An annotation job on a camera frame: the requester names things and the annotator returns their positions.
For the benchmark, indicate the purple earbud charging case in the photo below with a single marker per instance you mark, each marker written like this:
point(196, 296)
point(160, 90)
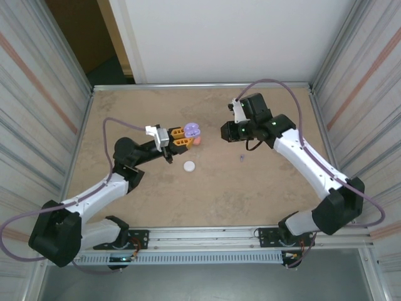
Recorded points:
point(191, 128)

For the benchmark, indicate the pink earbud charging case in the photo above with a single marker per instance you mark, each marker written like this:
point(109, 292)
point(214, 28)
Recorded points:
point(198, 141)

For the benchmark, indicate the white earbud charging case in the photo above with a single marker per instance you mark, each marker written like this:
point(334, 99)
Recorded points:
point(189, 166)

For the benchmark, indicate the purple earbud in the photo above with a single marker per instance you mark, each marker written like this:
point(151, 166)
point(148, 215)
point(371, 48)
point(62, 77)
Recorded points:
point(242, 157)

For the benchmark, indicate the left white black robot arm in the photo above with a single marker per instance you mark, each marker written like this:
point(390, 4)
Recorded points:
point(56, 235)

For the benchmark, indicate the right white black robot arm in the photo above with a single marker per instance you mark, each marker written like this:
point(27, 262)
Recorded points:
point(313, 169)

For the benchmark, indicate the brown wooden door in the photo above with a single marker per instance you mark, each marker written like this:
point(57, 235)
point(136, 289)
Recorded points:
point(81, 31)

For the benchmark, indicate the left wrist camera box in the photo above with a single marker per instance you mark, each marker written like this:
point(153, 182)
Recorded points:
point(163, 138)

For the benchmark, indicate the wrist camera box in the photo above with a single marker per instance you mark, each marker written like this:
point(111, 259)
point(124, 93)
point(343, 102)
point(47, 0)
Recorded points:
point(163, 138)
point(239, 111)

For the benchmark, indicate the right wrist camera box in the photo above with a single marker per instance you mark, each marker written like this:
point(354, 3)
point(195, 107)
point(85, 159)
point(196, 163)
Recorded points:
point(239, 111)

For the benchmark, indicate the thin aluminium table edge rail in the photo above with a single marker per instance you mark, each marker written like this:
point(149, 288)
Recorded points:
point(203, 86)

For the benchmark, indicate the aluminium table side rail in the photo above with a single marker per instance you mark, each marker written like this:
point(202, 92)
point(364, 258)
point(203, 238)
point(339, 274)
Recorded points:
point(320, 119)
point(85, 119)

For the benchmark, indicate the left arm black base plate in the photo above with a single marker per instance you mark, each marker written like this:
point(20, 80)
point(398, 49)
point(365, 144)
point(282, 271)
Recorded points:
point(141, 238)

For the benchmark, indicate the wide aluminium base rail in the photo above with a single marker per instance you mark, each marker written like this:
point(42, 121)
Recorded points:
point(203, 239)

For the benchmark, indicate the white door frame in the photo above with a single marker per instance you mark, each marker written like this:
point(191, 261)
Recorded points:
point(130, 47)

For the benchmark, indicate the aluminium corner post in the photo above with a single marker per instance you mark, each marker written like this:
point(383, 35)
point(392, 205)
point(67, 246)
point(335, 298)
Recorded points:
point(66, 47)
point(336, 47)

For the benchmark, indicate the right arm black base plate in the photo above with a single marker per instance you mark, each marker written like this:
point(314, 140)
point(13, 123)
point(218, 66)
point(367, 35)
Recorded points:
point(266, 235)

